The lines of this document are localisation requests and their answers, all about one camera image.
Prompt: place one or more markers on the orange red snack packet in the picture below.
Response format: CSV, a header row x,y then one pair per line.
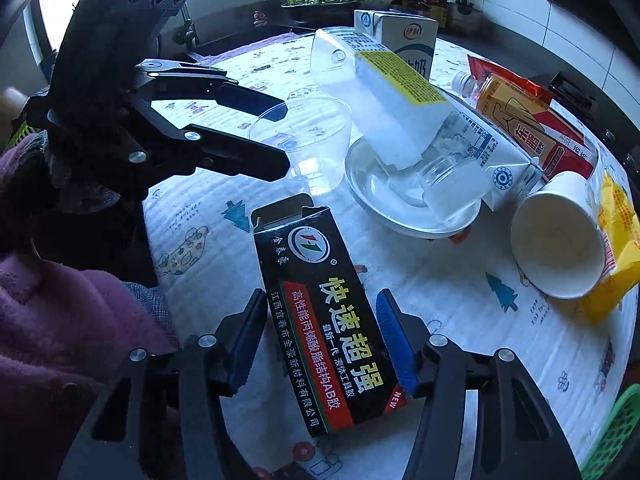
x,y
500,67

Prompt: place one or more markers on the yellow packet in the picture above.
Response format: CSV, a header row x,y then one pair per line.
x,y
620,240

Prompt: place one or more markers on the white plate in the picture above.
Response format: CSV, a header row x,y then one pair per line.
x,y
370,185

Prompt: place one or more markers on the metal faucet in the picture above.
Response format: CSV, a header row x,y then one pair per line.
x,y
186,30

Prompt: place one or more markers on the black glue box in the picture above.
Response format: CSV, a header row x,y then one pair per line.
x,y
325,310

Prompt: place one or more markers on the printed white tablecloth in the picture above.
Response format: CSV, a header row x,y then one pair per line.
x,y
450,285

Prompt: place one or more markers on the green plastic basket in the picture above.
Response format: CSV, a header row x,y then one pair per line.
x,y
615,440

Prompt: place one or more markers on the purple fleece clothing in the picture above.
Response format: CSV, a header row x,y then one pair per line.
x,y
60,335

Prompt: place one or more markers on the white milk carton blue print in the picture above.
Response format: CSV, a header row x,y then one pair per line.
x,y
405,35

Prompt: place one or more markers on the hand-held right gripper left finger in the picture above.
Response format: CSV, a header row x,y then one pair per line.
x,y
247,340

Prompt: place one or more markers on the clear plastic cup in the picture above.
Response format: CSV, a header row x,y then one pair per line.
x,y
310,170

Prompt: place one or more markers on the white milk carton round emblem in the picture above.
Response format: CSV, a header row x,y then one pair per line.
x,y
495,160

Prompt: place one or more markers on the tea bottle with orange label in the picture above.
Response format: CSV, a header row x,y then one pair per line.
x,y
530,120

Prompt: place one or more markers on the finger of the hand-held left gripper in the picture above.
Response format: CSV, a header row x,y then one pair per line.
x,y
240,157
245,100

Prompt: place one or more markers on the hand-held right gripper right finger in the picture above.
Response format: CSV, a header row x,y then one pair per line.
x,y
395,345

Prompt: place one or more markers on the clear bottle with yellow label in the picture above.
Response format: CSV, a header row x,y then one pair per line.
x,y
390,110

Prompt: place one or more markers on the white paper cup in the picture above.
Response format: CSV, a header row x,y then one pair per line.
x,y
555,240

